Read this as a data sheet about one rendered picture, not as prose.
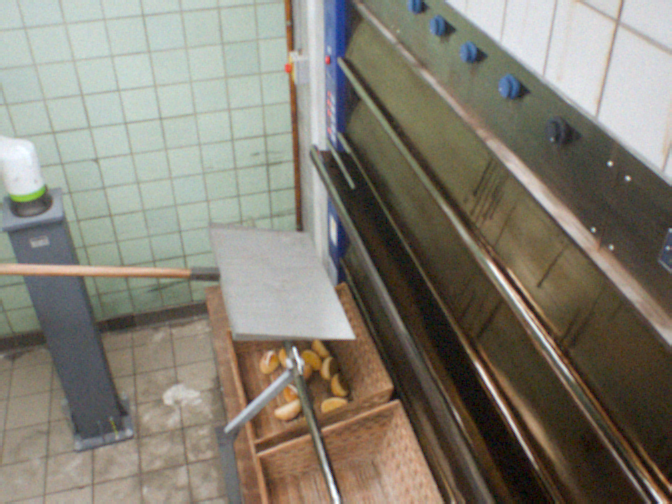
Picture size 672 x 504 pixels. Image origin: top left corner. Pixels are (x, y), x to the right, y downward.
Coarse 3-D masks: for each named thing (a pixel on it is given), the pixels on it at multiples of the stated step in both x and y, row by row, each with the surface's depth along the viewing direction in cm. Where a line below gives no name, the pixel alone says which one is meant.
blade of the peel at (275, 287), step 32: (224, 224) 234; (224, 256) 222; (256, 256) 226; (288, 256) 231; (224, 288) 205; (256, 288) 212; (288, 288) 216; (320, 288) 220; (256, 320) 200; (288, 320) 204; (320, 320) 207
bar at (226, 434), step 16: (288, 352) 193; (288, 368) 189; (272, 384) 195; (304, 384) 184; (256, 400) 196; (304, 400) 179; (240, 416) 198; (224, 432) 199; (320, 432) 172; (224, 448) 201; (320, 448) 167; (224, 464) 205; (320, 464) 165; (336, 480) 161; (240, 496) 216; (336, 496) 157
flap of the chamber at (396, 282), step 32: (384, 224) 202; (384, 256) 188; (416, 288) 179; (416, 320) 168; (448, 352) 160; (448, 384) 151; (480, 384) 153; (480, 416) 145; (480, 448) 138; (512, 448) 139; (512, 480) 132
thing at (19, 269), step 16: (0, 272) 189; (16, 272) 190; (32, 272) 192; (48, 272) 193; (64, 272) 194; (80, 272) 196; (96, 272) 197; (112, 272) 199; (128, 272) 201; (144, 272) 202; (160, 272) 204; (176, 272) 205
